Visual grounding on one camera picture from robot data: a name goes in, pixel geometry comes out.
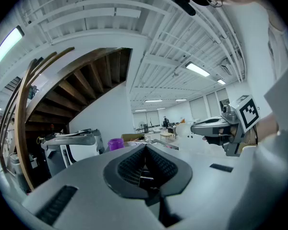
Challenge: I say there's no grey plastic crate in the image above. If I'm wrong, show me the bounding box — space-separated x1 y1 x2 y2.
9 152 32 193

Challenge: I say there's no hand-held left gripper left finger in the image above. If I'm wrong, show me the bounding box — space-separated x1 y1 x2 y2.
21 143 164 230

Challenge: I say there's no person's right hand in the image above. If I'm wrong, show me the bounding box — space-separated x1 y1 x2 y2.
229 125 240 142

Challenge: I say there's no person's right forearm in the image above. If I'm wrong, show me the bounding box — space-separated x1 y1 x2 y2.
244 113 280 146

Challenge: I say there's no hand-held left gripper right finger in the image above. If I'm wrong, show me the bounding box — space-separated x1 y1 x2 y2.
145 144 253 229

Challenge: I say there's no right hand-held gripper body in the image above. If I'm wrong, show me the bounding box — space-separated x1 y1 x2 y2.
220 94 261 157

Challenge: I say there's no black head-mounted camera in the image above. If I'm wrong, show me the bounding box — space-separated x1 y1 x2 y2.
169 0 197 17

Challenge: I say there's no ceiling air conditioner unit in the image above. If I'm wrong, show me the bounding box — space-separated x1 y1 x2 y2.
220 58 233 76

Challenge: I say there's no purple plastic bucket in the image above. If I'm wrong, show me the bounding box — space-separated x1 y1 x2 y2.
108 138 124 152

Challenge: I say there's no small wooden table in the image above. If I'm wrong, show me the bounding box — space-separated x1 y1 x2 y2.
159 132 175 142

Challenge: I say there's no grey and white machine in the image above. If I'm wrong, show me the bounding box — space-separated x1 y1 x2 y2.
40 128 105 177

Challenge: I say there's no curved wooden handrail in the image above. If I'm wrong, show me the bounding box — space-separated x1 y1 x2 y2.
14 46 75 191

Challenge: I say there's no white plastic scoop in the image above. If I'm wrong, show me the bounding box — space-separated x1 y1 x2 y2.
176 123 193 138

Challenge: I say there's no brown cardboard box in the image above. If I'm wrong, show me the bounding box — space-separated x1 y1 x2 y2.
120 133 145 141

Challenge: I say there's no dark wooden staircase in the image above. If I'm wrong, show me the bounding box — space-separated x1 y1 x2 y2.
25 47 133 138

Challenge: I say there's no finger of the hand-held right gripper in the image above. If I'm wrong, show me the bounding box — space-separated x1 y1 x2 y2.
196 117 229 125
190 123 231 137

